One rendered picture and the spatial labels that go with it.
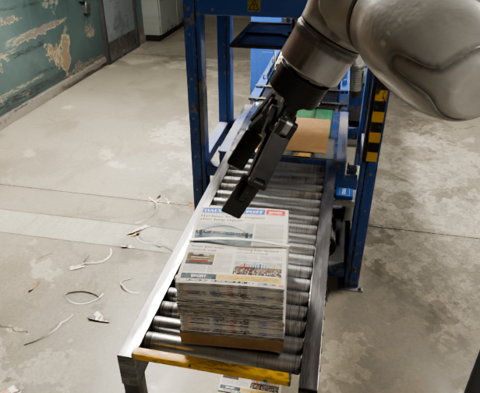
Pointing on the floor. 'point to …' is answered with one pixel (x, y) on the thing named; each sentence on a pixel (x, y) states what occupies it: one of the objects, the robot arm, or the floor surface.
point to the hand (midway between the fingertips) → (235, 182)
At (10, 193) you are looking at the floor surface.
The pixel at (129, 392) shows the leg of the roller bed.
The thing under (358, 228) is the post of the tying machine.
